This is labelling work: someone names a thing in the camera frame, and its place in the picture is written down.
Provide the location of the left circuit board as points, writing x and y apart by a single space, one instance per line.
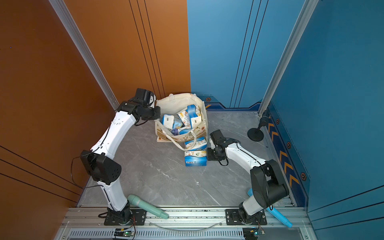
124 234

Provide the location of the blue tissue pack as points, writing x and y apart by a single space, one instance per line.
168 121
196 158
194 115

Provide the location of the cream floral canvas bag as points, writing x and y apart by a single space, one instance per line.
172 105

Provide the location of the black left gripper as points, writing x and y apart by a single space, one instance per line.
157 113

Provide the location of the purple cartoon tissue pack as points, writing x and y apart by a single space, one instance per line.
175 132

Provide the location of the aluminium corner post left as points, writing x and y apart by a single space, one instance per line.
75 34

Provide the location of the circuit board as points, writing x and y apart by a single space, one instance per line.
252 233
124 234

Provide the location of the aluminium corner post right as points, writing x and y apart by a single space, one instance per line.
301 23

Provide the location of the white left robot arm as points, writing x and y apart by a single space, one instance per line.
99 160

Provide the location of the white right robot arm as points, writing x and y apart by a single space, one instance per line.
268 182

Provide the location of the right circuit board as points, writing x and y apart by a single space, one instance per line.
252 233

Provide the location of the aluminium corner post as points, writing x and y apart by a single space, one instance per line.
301 23
75 34

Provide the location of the floral tissue pack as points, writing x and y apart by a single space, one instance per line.
184 131
184 117

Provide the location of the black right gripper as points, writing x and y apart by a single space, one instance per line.
209 156

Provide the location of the floral tissue pack front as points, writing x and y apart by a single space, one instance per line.
184 131

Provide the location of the green handheld cylinder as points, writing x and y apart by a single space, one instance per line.
138 202

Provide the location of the black round-base microphone stand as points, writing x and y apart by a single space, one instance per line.
256 134

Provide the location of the blue handheld cylinder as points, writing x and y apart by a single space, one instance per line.
272 211

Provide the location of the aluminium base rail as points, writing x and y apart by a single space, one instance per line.
186 223

